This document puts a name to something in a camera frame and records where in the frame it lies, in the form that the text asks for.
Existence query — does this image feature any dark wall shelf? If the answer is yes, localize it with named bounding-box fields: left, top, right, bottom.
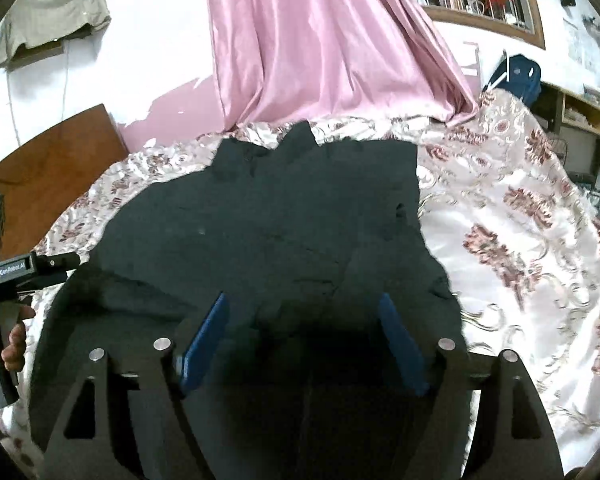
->
left=7, top=37, right=65, bottom=70

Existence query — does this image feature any olive cloth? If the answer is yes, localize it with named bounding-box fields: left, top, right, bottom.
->
left=0, top=0, right=112, bottom=70

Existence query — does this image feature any white wall cable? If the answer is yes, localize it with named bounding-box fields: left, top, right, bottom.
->
left=6, top=40, right=77, bottom=161

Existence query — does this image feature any pink curtain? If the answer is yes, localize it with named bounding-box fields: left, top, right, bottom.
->
left=202, top=0, right=481, bottom=128

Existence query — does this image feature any floral satin bedspread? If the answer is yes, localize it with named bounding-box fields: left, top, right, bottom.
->
left=0, top=87, right=600, bottom=480

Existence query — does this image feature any wooden shelf unit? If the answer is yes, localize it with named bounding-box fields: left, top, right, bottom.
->
left=540, top=80, right=600, bottom=143

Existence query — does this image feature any person's left hand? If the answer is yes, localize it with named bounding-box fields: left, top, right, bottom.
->
left=0, top=304, right=37, bottom=373

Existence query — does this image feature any dark green garment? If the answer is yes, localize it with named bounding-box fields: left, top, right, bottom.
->
left=30, top=121, right=473, bottom=480

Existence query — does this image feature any wooden headboard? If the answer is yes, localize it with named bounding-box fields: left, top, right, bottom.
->
left=0, top=104, right=131, bottom=261

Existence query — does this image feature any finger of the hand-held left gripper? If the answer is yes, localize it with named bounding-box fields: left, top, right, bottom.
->
left=32, top=253, right=82, bottom=288

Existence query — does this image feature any blue bag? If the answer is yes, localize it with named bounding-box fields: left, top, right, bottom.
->
left=489, top=54, right=543, bottom=107

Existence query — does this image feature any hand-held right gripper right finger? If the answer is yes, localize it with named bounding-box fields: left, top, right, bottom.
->
left=378, top=292, right=564, bottom=480

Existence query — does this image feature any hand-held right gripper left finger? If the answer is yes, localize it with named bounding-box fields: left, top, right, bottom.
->
left=40, top=292, right=229, bottom=480

